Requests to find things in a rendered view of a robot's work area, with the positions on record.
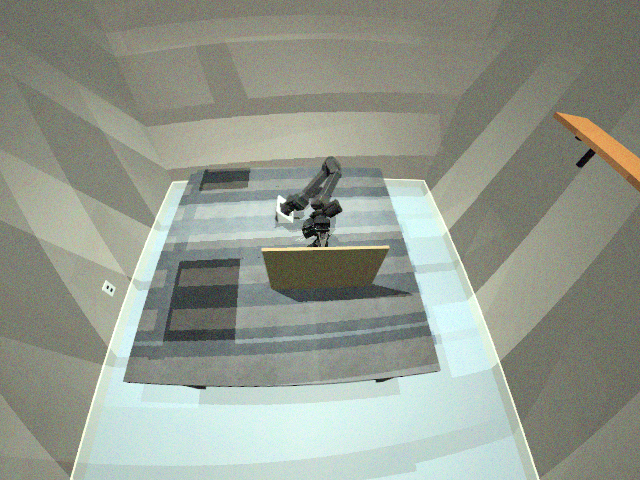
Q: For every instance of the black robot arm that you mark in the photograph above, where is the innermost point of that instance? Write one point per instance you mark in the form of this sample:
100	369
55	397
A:
331	169

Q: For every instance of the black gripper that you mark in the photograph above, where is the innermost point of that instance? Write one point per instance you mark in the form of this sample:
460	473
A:
322	232

